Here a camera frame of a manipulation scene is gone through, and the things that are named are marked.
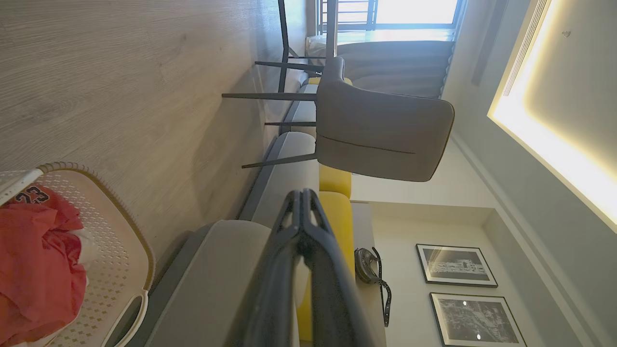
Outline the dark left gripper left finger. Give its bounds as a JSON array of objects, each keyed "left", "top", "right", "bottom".
[{"left": 241, "top": 190, "right": 307, "bottom": 347}]

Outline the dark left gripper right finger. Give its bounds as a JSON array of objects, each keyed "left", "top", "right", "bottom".
[{"left": 301, "top": 188, "right": 377, "bottom": 347}]

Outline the beige perforated laundry basket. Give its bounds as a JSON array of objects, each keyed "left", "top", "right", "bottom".
[{"left": 0, "top": 162, "right": 156, "bottom": 347}]

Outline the grey fabric sofa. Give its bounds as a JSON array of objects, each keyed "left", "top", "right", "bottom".
[{"left": 108, "top": 77, "right": 320, "bottom": 347}]

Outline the yellow cushion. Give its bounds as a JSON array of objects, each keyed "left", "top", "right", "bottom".
[
  {"left": 296, "top": 191, "right": 356, "bottom": 344},
  {"left": 308, "top": 76, "right": 353, "bottom": 87},
  {"left": 318, "top": 163, "right": 352, "bottom": 200}
]

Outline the black framed picture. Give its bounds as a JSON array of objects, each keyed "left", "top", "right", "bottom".
[
  {"left": 429, "top": 292, "right": 527, "bottom": 347},
  {"left": 416, "top": 243, "right": 499, "bottom": 289}
]

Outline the grey chair with black legs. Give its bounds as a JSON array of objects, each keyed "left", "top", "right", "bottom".
[{"left": 222, "top": 56, "right": 456, "bottom": 183}]

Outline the white garment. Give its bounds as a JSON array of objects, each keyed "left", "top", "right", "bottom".
[{"left": 71, "top": 228, "right": 100, "bottom": 267}]

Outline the red jersey garment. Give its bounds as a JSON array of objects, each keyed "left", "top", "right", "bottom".
[{"left": 0, "top": 186, "right": 88, "bottom": 346}]

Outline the grey curtain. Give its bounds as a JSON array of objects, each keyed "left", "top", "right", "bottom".
[{"left": 336, "top": 40, "right": 456, "bottom": 100}]

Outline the table with black legs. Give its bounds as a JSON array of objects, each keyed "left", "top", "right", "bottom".
[{"left": 254, "top": 0, "right": 339, "bottom": 93}]

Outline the window with dark railing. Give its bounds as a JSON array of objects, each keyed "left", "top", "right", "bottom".
[{"left": 316, "top": 0, "right": 467, "bottom": 32}]

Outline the ceiling air vent grille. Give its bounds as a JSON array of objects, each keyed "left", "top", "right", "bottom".
[{"left": 502, "top": 0, "right": 550, "bottom": 97}]

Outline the black strap with round buckle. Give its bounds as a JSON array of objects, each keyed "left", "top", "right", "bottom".
[{"left": 354, "top": 246, "right": 392, "bottom": 328}]

